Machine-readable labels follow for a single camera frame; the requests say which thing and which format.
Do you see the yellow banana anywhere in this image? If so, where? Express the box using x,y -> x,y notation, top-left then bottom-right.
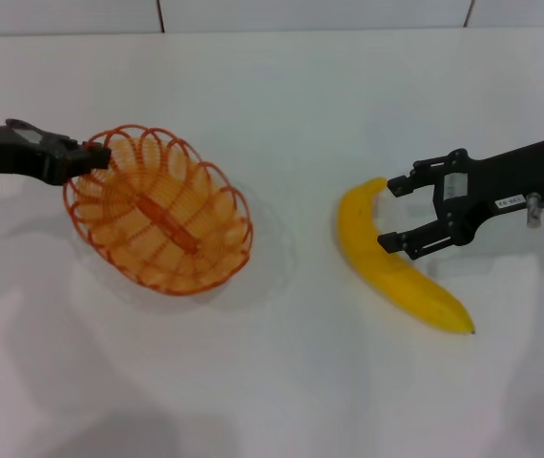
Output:
337,176 -> 477,336

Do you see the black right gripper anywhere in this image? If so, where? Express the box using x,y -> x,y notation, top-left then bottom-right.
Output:
377,137 -> 544,261

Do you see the orange wire basket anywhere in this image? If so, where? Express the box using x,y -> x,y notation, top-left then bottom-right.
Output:
63,124 -> 256,297

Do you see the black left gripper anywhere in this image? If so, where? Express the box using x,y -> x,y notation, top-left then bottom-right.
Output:
0,117 -> 112,188

